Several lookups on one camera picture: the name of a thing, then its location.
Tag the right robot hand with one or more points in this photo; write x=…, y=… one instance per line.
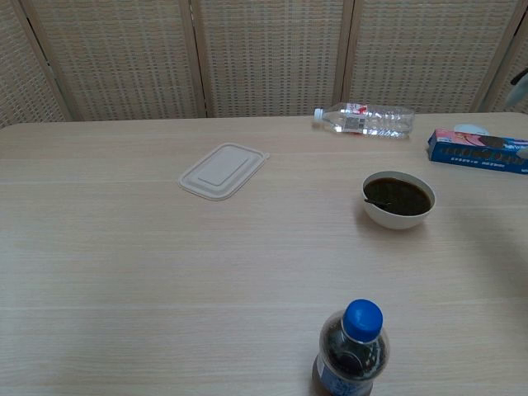
x=520, y=90

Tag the black plastic spoon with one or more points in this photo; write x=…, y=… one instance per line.
x=377, y=202

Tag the white bowl with dark liquid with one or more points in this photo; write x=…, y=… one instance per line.
x=398, y=214

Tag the blue cookie box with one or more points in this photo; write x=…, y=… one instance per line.
x=474, y=152

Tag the clear plastic water bottle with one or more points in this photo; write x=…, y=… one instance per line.
x=367, y=121

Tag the woven folding screen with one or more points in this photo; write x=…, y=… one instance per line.
x=264, y=57

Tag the beige rectangular container lid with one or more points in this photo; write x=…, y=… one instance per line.
x=224, y=171

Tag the cola bottle with blue cap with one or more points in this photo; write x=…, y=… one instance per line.
x=354, y=354

